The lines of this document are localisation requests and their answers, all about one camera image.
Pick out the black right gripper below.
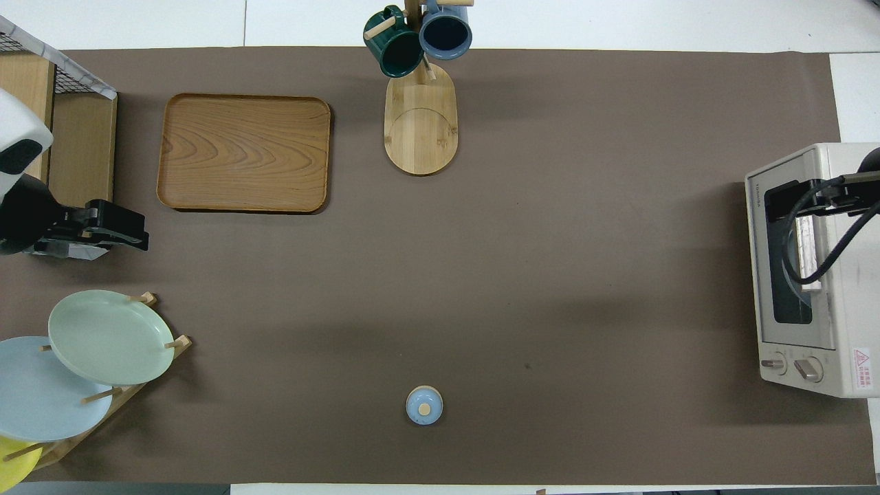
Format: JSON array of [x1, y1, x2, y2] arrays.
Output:
[[764, 171, 880, 222]]

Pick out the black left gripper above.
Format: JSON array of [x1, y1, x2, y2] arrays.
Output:
[[33, 199, 150, 254]]

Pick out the beige toaster oven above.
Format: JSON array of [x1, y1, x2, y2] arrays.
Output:
[[745, 142, 880, 399]]

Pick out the pale green plate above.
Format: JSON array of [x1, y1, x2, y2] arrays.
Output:
[[48, 289, 176, 386]]

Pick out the wooden plate rack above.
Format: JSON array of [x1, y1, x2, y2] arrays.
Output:
[[0, 291, 193, 472]]

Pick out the wooden serving tray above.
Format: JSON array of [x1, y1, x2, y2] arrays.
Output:
[[157, 93, 332, 215]]

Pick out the red warning sticker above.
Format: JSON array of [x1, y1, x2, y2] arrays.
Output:
[[852, 347, 872, 393]]

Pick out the light blue racked plate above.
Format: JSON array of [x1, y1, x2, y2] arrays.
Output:
[[0, 335, 115, 443]]

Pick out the brown table mat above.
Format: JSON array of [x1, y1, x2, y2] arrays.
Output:
[[0, 47, 877, 486]]

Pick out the yellow plate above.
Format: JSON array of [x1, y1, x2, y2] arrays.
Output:
[[0, 434, 43, 494]]

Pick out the wooden mug tree stand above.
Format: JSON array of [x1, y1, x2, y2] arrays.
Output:
[[384, 0, 475, 177]]

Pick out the dark green mug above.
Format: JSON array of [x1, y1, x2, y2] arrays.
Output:
[[363, 5, 425, 78]]

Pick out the small blue lidded jar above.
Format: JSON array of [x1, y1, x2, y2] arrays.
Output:
[[406, 386, 444, 426]]

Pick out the blue grey mug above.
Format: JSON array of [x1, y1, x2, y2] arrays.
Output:
[[419, 0, 474, 61]]

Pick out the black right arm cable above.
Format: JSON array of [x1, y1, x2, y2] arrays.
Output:
[[784, 196, 880, 286]]

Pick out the wooden shelf with wire mesh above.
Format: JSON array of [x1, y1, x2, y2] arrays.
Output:
[[0, 15, 118, 263]]

